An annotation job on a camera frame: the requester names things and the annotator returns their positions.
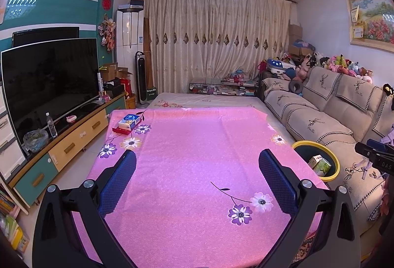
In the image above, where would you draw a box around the white standing air conditioner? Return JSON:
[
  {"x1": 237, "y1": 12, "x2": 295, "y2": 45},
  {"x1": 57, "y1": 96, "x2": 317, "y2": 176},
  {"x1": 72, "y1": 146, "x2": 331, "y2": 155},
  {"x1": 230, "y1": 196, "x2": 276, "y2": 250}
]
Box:
[{"x1": 115, "y1": 6, "x2": 145, "y2": 102}]

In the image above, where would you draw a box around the pink floral tablecloth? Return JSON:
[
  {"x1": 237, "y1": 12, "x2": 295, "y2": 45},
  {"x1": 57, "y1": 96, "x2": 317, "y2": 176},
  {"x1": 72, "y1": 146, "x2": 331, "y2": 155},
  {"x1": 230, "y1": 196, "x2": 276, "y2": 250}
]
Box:
[{"x1": 71, "y1": 106, "x2": 331, "y2": 268}]

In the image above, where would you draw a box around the plastic bag with greens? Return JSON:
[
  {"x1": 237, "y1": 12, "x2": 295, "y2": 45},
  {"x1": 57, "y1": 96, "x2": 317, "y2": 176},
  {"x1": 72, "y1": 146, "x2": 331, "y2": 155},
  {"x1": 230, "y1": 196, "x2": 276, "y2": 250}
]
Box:
[{"x1": 23, "y1": 129, "x2": 49, "y2": 152}]

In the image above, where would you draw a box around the blue star plush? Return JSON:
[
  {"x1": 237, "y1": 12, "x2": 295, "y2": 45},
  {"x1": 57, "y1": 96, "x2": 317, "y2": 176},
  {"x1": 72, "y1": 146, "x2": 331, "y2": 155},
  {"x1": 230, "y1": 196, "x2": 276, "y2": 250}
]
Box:
[{"x1": 266, "y1": 58, "x2": 296, "y2": 75}]

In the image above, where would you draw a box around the pink plush bear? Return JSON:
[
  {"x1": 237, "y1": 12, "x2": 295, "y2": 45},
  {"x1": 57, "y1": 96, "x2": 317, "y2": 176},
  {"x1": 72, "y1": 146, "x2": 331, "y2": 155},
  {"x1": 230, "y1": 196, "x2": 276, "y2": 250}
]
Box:
[{"x1": 295, "y1": 60, "x2": 313, "y2": 81}]

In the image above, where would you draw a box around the hanging flower decoration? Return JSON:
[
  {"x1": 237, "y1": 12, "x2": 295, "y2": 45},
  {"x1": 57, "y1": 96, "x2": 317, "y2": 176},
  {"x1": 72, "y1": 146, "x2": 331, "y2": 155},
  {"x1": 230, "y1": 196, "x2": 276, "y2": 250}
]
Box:
[{"x1": 98, "y1": 14, "x2": 117, "y2": 51}]

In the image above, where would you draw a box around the flat red box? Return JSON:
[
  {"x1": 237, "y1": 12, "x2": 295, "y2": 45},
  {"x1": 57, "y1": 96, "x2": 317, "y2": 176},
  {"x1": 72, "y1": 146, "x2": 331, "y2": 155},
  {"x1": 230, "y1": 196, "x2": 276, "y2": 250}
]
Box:
[{"x1": 112, "y1": 125, "x2": 136, "y2": 135}]

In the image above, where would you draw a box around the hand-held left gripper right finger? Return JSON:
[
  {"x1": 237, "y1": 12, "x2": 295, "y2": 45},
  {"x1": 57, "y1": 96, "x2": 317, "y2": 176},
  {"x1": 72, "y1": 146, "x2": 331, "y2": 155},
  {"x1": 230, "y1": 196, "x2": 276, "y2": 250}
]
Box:
[{"x1": 259, "y1": 149, "x2": 361, "y2": 268}]

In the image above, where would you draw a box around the open cardboard box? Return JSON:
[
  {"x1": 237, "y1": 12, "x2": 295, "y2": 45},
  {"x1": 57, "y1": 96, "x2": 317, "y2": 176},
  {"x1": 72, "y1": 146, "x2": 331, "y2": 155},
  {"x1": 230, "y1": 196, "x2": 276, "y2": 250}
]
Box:
[
  {"x1": 99, "y1": 63, "x2": 119, "y2": 81},
  {"x1": 115, "y1": 67, "x2": 133, "y2": 79}
]

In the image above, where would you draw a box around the green white carton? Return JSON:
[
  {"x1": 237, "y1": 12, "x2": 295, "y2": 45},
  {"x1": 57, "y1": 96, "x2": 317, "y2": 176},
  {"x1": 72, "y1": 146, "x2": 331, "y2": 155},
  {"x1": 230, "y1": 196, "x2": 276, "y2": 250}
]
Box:
[{"x1": 308, "y1": 156, "x2": 332, "y2": 177}]

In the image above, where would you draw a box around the yellow rimmed black bin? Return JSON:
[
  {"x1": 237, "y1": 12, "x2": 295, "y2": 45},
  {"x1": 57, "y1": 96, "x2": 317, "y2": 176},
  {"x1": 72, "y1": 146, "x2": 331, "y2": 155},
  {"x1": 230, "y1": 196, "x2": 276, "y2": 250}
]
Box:
[{"x1": 291, "y1": 140, "x2": 341, "y2": 182}]

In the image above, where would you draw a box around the glass low table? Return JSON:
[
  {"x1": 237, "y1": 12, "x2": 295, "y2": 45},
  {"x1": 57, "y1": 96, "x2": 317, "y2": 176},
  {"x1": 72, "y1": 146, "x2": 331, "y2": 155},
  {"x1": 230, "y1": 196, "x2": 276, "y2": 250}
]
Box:
[{"x1": 188, "y1": 79, "x2": 259, "y2": 97}]

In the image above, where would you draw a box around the small black television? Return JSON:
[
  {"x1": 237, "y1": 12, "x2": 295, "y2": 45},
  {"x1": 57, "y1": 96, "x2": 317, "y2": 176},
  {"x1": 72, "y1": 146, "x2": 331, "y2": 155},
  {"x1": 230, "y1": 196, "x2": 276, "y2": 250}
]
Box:
[{"x1": 12, "y1": 26, "x2": 80, "y2": 47}]

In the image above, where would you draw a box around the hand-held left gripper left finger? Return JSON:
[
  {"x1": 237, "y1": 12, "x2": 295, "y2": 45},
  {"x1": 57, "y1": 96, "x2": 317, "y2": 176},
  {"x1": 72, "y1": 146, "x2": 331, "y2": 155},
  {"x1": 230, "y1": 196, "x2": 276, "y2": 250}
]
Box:
[{"x1": 32, "y1": 149, "x2": 137, "y2": 268}]

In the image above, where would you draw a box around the row of plush toys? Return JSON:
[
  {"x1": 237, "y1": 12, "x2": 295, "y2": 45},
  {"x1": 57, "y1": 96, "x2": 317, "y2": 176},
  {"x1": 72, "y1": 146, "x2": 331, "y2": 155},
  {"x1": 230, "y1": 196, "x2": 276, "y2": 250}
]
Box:
[{"x1": 312, "y1": 53, "x2": 374, "y2": 84}]

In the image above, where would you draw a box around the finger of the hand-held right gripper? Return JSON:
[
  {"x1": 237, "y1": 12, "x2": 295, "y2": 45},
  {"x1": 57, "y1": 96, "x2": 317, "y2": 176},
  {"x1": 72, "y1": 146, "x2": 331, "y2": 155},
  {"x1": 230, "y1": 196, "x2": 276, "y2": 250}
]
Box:
[
  {"x1": 354, "y1": 142, "x2": 378, "y2": 161},
  {"x1": 366, "y1": 139, "x2": 394, "y2": 153}
]

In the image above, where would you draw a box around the teal and yellow cabinet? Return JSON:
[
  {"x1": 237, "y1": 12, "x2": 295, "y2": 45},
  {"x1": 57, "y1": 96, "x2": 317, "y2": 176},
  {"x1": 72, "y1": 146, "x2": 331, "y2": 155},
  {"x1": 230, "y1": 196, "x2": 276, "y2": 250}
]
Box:
[{"x1": 8, "y1": 91, "x2": 127, "y2": 207}]

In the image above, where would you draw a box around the white drawer unit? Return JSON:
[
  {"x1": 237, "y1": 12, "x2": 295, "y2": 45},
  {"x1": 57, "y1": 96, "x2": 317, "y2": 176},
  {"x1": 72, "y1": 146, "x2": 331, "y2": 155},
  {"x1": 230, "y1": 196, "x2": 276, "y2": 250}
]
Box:
[{"x1": 0, "y1": 85, "x2": 27, "y2": 179}]

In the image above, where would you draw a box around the clear water bottle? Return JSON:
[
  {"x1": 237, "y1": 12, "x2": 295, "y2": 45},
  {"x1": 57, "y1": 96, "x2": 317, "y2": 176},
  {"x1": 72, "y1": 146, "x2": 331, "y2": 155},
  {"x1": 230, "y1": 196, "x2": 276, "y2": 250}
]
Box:
[{"x1": 46, "y1": 112, "x2": 58, "y2": 138}]

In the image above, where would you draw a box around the shelf of books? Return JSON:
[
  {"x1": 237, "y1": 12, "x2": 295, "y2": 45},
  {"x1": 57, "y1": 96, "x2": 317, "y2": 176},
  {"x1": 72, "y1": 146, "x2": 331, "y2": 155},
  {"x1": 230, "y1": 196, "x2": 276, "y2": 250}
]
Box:
[{"x1": 0, "y1": 182, "x2": 30, "y2": 259}]

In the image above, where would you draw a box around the cream floral cloth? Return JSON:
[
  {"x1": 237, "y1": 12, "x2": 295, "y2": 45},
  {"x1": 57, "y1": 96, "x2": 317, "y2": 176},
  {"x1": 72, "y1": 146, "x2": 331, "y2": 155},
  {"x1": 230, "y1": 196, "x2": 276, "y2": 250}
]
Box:
[{"x1": 148, "y1": 93, "x2": 293, "y2": 145}]

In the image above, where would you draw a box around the red bag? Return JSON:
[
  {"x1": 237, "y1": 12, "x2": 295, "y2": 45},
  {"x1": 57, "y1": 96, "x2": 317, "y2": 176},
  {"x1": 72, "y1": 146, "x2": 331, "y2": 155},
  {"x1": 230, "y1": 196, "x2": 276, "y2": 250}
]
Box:
[{"x1": 120, "y1": 78, "x2": 132, "y2": 96}]

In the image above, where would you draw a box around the stack of cardboard boxes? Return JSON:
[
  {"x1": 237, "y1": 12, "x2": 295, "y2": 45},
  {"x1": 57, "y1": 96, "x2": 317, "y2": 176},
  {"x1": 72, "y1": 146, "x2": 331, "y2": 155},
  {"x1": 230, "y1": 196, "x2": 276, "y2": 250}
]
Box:
[{"x1": 288, "y1": 23, "x2": 304, "y2": 56}]

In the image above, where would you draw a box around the beige sofa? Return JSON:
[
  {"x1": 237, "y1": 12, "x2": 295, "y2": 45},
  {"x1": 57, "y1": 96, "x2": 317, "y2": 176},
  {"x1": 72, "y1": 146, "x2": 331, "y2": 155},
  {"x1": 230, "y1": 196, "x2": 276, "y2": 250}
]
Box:
[{"x1": 259, "y1": 66, "x2": 394, "y2": 238}]

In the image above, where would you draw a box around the large curved television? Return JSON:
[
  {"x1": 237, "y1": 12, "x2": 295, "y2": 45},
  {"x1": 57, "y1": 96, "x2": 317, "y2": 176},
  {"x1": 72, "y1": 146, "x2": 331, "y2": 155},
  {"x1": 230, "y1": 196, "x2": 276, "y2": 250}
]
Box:
[{"x1": 0, "y1": 38, "x2": 100, "y2": 145}]

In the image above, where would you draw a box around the purple backpack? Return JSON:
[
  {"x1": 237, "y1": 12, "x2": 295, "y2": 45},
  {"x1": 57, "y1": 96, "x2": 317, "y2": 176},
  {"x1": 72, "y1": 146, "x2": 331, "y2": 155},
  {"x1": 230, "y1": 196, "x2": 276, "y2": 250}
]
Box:
[{"x1": 361, "y1": 123, "x2": 394, "y2": 179}]

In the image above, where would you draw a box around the blue tissue box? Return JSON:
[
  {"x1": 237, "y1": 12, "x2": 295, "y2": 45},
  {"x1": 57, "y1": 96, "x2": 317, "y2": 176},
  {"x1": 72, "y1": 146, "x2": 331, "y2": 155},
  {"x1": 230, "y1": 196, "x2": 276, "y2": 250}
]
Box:
[{"x1": 118, "y1": 113, "x2": 142, "y2": 130}]

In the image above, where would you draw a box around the patterned rug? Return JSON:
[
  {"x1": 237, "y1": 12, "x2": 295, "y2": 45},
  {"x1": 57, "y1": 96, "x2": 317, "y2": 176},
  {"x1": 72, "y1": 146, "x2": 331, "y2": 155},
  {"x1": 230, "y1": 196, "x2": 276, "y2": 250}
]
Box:
[{"x1": 295, "y1": 234, "x2": 321, "y2": 265}]

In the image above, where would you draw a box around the black tower fan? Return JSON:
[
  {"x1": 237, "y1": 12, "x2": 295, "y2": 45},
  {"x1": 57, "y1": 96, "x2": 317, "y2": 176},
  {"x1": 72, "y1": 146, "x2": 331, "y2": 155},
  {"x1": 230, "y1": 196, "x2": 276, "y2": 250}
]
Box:
[{"x1": 135, "y1": 51, "x2": 150, "y2": 105}]

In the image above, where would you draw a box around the cream patterned curtain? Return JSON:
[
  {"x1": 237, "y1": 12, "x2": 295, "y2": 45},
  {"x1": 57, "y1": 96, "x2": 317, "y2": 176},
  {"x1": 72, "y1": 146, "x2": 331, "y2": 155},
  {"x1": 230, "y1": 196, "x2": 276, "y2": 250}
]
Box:
[{"x1": 143, "y1": 0, "x2": 291, "y2": 93}]

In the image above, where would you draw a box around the grey neck pillow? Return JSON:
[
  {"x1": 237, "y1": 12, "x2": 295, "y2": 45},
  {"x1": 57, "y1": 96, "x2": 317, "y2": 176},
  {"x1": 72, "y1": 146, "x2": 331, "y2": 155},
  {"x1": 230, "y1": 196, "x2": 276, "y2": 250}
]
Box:
[{"x1": 289, "y1": 80, "x2": 305, "y2": 94}]

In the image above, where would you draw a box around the framed flower painting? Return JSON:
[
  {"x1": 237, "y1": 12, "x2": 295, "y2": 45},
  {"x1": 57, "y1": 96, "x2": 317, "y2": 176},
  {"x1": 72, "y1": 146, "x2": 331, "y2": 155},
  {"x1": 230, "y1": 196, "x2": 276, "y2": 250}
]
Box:
[{"x1": 345, "y1": 0, "x2": 394, "y2": 53}]

